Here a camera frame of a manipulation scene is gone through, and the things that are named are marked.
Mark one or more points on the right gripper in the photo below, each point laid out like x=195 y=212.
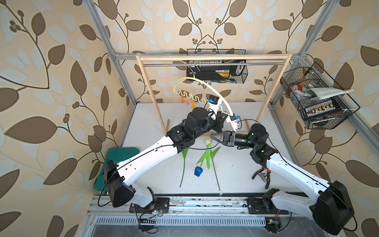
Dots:
x=229 y=138

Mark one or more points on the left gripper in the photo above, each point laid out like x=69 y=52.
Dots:
x=219 y=119

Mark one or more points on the white tulip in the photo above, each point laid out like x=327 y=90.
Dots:
x=184 y=155
x=214 y=166

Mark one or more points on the blue tulip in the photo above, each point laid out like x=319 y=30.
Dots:
x=199 y=169

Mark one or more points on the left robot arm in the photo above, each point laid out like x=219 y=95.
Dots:
x=120 y=177

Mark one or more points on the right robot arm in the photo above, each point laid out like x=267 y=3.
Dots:
x=327 y=204

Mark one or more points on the wooden clothes rack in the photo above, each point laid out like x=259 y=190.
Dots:
x=258 y=59

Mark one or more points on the black box in basket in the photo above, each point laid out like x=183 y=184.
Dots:
x=209 y=73

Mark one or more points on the green tool case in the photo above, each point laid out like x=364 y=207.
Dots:
x=117 y=155

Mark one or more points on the white paper in basket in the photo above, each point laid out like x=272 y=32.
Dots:
x=326 y=92

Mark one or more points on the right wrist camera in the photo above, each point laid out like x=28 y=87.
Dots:
x=233 y=122

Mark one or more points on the back wire basket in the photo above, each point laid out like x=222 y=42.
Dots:
x=238 y=73

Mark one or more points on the wire basket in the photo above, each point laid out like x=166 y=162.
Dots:
x=316 y=113
x=238 y=73

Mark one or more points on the orange handled pliers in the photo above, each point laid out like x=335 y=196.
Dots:
x=264 y=174

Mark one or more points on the right wire basket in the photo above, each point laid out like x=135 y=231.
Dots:
x=316 y=113

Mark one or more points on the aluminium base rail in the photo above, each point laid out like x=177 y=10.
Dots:
x=191 y=206

